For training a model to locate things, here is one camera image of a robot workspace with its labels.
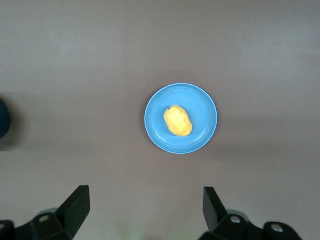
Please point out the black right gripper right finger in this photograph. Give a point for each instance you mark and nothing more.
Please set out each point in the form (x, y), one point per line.
(220, 220)

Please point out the blue round plate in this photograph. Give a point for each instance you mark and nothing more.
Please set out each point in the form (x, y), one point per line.
(200, 117)

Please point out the yellow potato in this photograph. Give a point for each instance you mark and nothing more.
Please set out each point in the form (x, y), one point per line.
(178, 121)

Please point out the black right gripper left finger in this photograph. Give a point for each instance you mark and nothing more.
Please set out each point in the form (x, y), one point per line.
(67, 217)

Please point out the dark blue pot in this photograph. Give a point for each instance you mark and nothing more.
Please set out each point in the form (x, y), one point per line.
(3, 120)

